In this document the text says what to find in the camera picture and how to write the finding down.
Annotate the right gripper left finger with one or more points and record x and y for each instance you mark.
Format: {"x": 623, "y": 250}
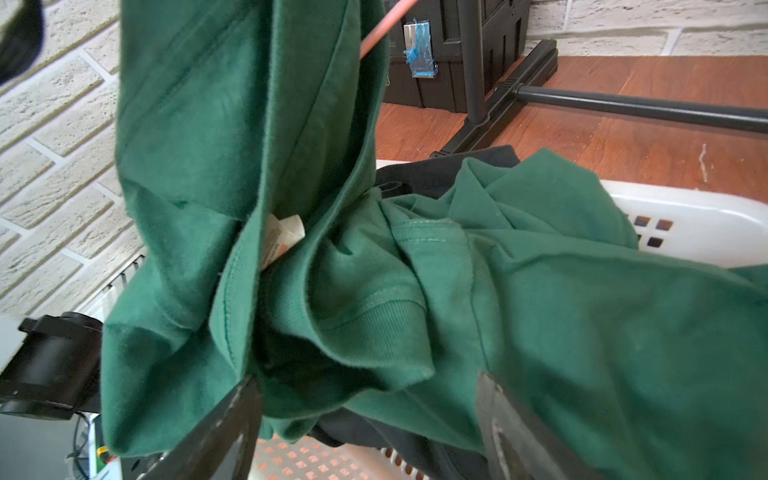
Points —
{"x": 223, "y": 443}

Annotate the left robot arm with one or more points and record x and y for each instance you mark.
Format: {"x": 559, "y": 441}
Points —
{"x": 64, "y": 235}

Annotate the black clothes rack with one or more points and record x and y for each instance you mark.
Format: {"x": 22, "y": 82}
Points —
{"x": 487, "y": 117}

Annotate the black toolbox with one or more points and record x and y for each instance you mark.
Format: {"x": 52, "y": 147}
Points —
{"x": 503, "y": 29}

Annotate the black t-shirt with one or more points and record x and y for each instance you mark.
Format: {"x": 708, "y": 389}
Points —
{"x": 444, "y": 171}

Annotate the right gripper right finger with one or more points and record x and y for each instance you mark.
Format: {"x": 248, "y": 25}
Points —
{"x": 517, "y": 443}

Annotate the pink hanger of green shirt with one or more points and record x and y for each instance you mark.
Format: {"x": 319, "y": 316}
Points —
{"x": 393, "y": 16}

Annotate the green t-shirt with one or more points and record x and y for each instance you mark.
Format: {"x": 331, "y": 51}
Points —
{"x": 246, "y": 155}

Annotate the white perforated laundry basket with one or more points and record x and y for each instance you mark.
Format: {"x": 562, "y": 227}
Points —
{"x": 690, "y": 222}

